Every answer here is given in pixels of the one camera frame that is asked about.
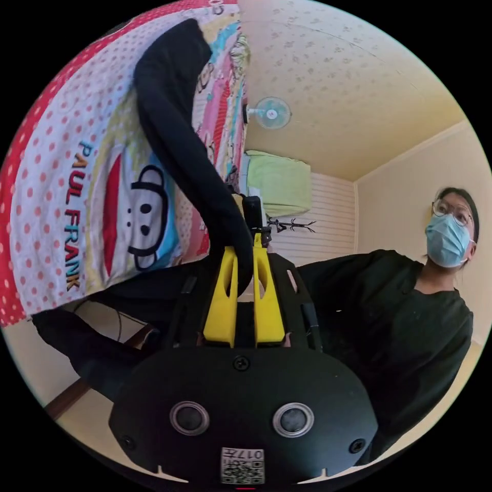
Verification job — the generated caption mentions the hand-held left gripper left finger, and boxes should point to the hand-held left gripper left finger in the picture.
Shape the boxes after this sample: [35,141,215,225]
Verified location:
[202,247,239,344]

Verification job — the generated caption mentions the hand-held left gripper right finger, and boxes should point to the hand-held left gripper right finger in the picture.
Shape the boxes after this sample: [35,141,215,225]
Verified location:
[252,245,286,345]

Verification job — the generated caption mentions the black pants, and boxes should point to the black pants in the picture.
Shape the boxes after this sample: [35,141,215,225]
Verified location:
[32,18,255,402]

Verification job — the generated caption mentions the green curtain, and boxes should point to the green curtain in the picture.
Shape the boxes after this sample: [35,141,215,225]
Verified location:
[243,149,313,218]

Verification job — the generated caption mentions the person's body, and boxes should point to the person's body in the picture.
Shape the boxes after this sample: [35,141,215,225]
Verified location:
[295,187,482,464]

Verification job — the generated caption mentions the bed with printed sheet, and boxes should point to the bed with printed sheet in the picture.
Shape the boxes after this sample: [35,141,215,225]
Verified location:
[0,0,251,328]

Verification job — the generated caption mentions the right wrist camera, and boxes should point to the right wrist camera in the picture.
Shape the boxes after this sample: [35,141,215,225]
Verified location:
[245,195,265,232]

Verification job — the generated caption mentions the black wall coat hook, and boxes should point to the black wall coat hook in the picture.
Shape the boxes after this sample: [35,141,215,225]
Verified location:
[266,216,317,235]

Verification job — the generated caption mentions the wall fan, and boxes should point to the wall fan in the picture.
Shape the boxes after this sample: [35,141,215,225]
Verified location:
[245,96,293,130]

